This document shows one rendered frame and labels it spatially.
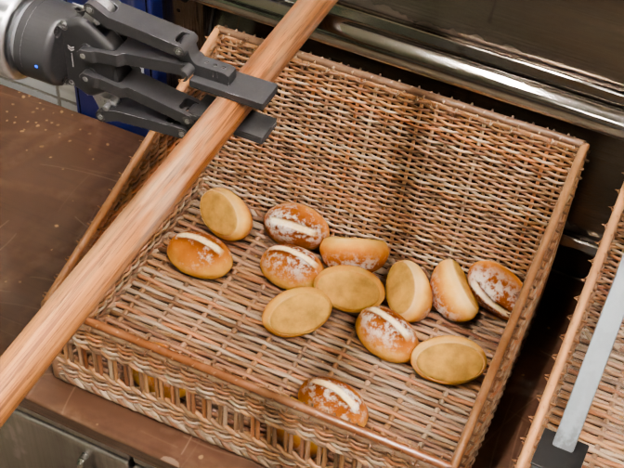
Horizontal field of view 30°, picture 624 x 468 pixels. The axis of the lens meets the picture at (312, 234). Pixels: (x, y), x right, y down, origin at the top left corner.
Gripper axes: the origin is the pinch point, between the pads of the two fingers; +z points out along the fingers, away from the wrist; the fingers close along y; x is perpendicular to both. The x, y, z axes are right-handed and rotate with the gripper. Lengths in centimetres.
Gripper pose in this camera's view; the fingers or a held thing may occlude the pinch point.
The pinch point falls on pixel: (234, 102)
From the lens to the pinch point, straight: 101.1
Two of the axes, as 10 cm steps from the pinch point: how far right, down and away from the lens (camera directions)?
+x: -4.2, 6.4, -6.5
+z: 9.1, 3.3, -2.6
